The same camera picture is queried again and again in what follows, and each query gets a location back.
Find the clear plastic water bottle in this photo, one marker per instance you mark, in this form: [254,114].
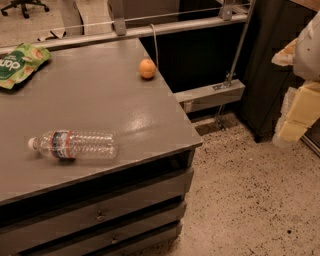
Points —
[70,144]

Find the green rice chip bag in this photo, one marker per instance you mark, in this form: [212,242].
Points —
[18,65]

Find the black office chair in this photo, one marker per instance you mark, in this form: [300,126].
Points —
[23,4]

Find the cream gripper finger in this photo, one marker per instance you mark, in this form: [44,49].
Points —
[285,57]
[300,110]

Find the grey drawer cabinet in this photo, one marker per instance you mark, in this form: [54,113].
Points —
[91,208]

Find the orange fruit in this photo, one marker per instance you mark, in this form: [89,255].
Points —
[147,68]

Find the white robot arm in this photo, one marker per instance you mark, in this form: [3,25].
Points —
[307,53]

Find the dark cabinet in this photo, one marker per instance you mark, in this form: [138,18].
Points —
[273,25]

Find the grey metal frame rail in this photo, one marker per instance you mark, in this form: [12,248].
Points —
[195,44]

